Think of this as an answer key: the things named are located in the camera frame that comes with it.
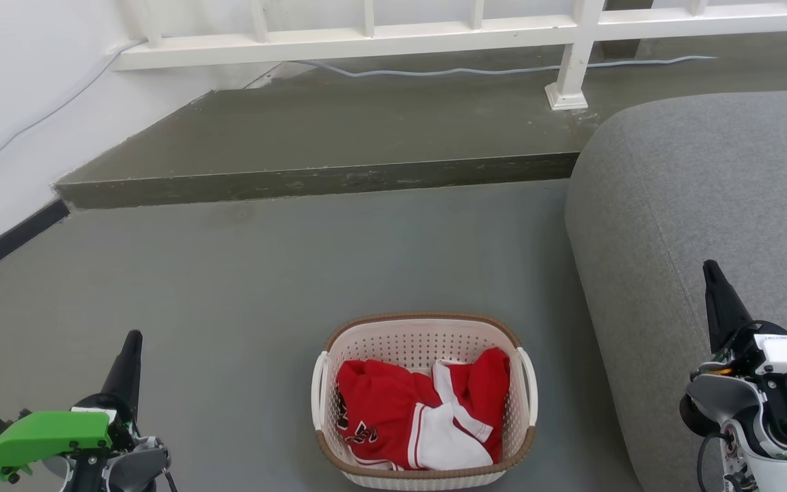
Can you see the black baseboard strip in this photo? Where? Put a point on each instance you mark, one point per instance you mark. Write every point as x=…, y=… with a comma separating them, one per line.
x=11, y=242

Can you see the grey fabric sofa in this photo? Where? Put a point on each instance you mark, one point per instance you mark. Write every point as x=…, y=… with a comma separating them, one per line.
x=673, y=205

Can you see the white perforated laundry basket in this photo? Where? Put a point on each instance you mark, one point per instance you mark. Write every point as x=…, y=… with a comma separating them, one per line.
x=427, y=335

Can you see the white wooden railing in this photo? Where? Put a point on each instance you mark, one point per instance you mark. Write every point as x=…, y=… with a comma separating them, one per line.
x=366, y=44

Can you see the red white sports garment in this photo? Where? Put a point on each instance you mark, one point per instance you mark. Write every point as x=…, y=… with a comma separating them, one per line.
x=387, y=403

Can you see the grey concrete raised step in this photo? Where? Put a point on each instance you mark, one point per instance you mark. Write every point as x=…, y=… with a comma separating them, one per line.
x=332, y=130

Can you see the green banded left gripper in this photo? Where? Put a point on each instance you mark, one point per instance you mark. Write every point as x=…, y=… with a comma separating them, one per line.
x=45, y=434

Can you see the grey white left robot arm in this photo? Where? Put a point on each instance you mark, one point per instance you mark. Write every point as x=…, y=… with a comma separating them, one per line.
x=137, y=468

